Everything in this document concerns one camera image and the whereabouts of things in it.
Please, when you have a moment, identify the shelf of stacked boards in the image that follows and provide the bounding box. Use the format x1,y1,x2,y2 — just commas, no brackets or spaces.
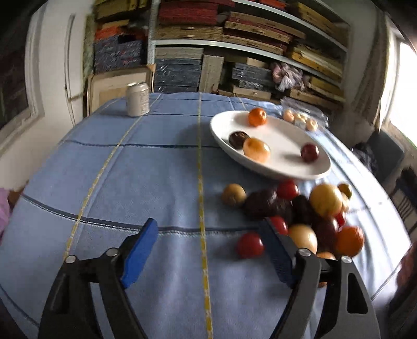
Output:
93,0,349,108

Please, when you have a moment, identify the yellow green tangerine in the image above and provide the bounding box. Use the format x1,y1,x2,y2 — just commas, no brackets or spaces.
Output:
309,183,343,218

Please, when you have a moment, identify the pale orange peach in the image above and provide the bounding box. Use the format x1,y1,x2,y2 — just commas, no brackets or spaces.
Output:
288,223,318,255

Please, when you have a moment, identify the tan loquat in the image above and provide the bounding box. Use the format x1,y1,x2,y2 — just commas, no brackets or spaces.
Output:
222,183,247,207

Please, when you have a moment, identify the white metal shelf rack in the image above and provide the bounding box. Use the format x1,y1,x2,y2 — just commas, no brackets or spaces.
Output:
146,0,352,108

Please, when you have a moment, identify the silver drink can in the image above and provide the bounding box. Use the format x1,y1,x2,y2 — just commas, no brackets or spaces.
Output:
126,82,150,117

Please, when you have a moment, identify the blue striped tablecloth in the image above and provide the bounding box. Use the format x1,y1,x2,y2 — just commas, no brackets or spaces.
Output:
0,92,413,339

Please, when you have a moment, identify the yellow apricot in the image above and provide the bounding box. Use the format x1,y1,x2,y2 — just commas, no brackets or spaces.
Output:
315,252,337,288

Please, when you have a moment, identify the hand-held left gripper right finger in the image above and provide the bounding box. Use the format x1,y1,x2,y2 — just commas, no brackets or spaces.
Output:
259,219,382,339

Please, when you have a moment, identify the pink white cloth bundle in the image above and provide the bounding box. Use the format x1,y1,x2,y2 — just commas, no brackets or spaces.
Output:
272,62,310,92

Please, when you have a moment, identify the dark red plum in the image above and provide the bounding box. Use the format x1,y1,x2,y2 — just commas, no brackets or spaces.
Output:
300,143,320,163
313,217,339,253

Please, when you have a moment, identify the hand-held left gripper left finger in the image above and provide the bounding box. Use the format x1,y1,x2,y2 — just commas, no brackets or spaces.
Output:
37,218,159,339

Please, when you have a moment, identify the orange persimmon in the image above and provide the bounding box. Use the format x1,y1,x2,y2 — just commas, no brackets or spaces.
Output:
335,226,365,257

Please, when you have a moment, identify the clear plastic clamshell box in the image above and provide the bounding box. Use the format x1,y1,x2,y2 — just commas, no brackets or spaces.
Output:
280,98,329,132

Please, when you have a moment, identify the orange tangerine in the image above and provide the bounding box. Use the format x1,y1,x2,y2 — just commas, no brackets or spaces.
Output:
248,108,268,127

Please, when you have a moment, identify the large dark water chestnut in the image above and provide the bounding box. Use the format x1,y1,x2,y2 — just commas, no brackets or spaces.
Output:
244,189,287,220

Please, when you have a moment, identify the beige woven curtain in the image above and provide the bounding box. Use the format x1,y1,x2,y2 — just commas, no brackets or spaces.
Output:
358,16,391,124

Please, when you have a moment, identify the white curved wall pipe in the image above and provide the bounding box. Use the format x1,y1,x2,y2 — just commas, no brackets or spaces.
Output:
63,15,77,126

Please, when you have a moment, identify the speckled orange peach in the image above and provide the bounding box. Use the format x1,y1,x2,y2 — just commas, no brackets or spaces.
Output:
243,137,271,164

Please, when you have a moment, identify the dark grey chair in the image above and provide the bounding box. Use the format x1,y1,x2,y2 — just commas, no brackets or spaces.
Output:
368,130,406,183

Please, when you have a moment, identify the white framed window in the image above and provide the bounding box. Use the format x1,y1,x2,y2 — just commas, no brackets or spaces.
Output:
0,10,44,154

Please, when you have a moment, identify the white oval bowl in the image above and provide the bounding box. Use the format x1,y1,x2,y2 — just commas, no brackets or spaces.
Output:
210,110,332,181

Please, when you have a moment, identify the small dark chestnut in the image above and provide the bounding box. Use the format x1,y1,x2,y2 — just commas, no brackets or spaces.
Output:
287,195,315,225
229,131,251,149

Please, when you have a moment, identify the wooden framed panel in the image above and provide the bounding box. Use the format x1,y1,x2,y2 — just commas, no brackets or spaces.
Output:
88,70,154,116

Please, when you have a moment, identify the black jacket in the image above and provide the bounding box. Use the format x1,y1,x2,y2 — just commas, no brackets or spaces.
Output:
352,142,380,173

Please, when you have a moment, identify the group of small pale peaches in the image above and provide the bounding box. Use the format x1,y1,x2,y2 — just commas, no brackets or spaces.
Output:
282,110,318,132

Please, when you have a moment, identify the bright window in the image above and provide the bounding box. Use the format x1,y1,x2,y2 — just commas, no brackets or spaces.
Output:
379,33,417,137

